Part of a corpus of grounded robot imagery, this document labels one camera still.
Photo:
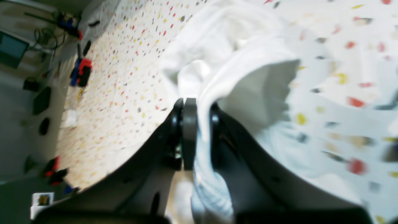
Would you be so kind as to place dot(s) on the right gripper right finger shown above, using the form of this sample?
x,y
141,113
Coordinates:
x,y
262,191

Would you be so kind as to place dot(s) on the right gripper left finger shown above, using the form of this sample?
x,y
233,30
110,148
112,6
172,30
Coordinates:
x,y
136,192

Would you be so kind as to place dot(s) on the white T-shirt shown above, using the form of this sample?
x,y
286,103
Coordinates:
x,y
234,53

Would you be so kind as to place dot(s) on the left blue bar clamp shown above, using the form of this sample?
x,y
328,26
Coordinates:
x,y
56,176

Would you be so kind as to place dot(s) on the blue bar clamp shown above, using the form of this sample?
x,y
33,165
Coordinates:
x,y
81,71
56,176

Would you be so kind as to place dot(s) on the white tape patch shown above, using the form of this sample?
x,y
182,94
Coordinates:
x,y
69,119

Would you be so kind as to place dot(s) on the right blue bar clamp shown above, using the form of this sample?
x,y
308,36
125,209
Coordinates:
x,y
81,71

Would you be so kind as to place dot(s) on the small black block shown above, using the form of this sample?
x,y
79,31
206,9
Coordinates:
x,y
86,48

